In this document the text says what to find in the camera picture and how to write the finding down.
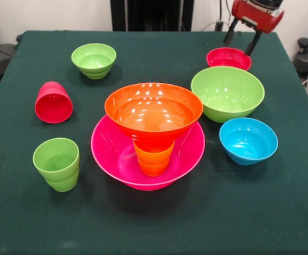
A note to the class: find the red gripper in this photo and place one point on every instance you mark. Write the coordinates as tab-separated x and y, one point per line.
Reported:
257	18

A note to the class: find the small red bowl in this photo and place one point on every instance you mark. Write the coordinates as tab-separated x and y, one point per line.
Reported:
228	58

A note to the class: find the large green bowl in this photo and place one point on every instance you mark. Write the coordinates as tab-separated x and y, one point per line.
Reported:
225	90

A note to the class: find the large orange bowl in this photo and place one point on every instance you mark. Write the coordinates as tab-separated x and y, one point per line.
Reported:
154	114

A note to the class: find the orange cup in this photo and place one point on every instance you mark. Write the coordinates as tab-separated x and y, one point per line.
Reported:
153	162

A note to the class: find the large pink bowl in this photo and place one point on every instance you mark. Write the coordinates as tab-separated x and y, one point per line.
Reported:
111	156

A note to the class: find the red cup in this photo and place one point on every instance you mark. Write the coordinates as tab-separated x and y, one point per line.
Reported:
53	107

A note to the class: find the black power plug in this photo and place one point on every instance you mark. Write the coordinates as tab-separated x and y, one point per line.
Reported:
219	26

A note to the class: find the small blue bowl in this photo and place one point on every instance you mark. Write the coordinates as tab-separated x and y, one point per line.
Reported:
247	143

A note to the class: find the small green bowl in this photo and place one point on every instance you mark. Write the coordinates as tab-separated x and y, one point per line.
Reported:
93	59

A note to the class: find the dark green tablecloth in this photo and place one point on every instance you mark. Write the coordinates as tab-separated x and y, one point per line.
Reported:
154	217

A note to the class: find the green cup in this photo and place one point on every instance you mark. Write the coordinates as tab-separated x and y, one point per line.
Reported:
55	164

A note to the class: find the black office chair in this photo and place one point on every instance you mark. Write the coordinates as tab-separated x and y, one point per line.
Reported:
0	57

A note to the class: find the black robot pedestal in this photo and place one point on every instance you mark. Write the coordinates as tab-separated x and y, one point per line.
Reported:
154	13

